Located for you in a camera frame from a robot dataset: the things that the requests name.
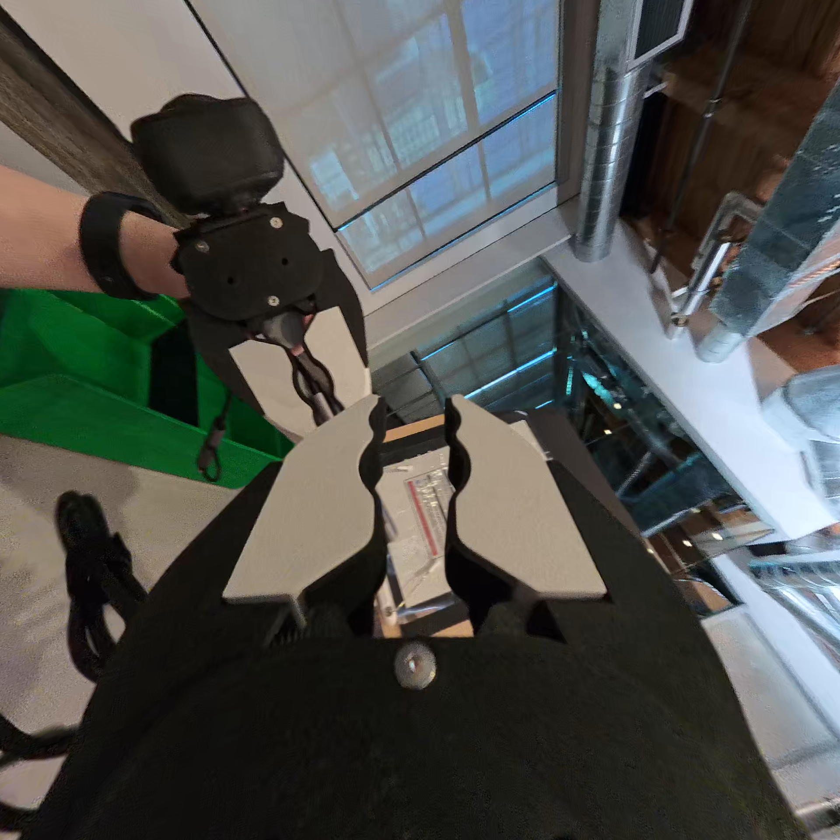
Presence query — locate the black wristband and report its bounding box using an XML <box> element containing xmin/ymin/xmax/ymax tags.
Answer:
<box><xmin>79</xmin><ymin>192</ymin><xmax>166</xmax><ymax>301</ymax></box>

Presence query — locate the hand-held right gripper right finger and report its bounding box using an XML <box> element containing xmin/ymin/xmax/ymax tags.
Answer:
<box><xmin>443</xmin><ymin>394</ymin><xmax>609</xmax><ymax>636</ymax></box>

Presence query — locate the person's left forearm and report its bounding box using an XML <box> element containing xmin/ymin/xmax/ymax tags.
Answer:
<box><xmin>0</xmin><ymin>163</ymin><xmax>93</xmax><ymax>293</ymax></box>

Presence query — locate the round silver ventilation duct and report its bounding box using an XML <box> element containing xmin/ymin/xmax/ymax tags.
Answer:
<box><xmin>570</xmin><ymin>0</ymin><xmax>657</xmax><ymax>263</ymax></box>

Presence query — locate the silver rectangular air duct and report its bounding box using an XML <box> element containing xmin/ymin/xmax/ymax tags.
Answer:
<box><xmin>696</xmin><ymin>82</ymin><xmax>840</xmax><ymax>365</ymax></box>

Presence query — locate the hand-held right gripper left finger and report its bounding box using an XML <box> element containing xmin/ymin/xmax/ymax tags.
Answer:
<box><xmin>222</xmin><ymin>394</ymin><xmax>389</xmax><ymax>637</ymax></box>

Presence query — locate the large window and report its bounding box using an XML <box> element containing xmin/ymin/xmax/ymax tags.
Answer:
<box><xmin>185</xmin><ymin>0</ymin><xmax>581</xmax><ymax>291</ymax></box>

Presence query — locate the green plastic bin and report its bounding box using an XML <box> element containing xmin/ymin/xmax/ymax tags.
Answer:
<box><xmin>0</xmin><ymin>287</ymin><xmax>296</xmax><ymax>490</ymax></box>

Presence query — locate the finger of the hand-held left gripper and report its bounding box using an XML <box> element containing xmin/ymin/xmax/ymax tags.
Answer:
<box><xmin>181</xmin><ymin>301</ymin><xmax>322</xmax><ymax>439</ymax></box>
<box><xmin>303</xmin><ymin>251</ymin><xmax>371</xmax><ymax>414</ymax></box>

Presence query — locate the person's left hand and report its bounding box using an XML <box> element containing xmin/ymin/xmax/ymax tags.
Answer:
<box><xmin>120</xmin><ymin>213</ymin><xmax>191</xmax><ymax>301</ymax></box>

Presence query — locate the black cable bundle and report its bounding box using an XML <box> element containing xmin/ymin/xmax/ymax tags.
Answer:
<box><xmin>0</xmin><ymin>491</ymin><xmax>151</xmax><ymax>834</ymax></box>

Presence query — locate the light wooden board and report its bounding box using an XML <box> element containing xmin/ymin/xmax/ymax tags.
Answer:
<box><xmin>381</xmin><ymin>422</ymin><xmax>475</xmax><ymax>639</ymax></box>

